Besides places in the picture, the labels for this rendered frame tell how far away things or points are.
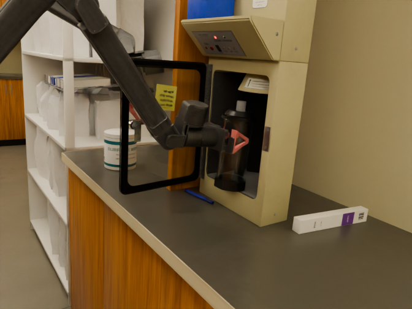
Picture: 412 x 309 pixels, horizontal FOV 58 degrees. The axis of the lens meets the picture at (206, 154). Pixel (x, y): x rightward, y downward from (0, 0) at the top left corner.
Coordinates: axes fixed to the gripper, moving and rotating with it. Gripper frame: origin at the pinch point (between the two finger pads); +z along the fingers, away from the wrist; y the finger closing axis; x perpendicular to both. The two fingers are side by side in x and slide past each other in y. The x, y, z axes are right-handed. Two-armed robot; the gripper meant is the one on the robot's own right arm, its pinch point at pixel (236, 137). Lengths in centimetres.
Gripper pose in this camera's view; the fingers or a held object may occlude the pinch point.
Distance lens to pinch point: 114.4
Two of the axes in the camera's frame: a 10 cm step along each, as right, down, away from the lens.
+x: -1.4, 9.7, 2.0
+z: 8.0, -0.1, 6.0
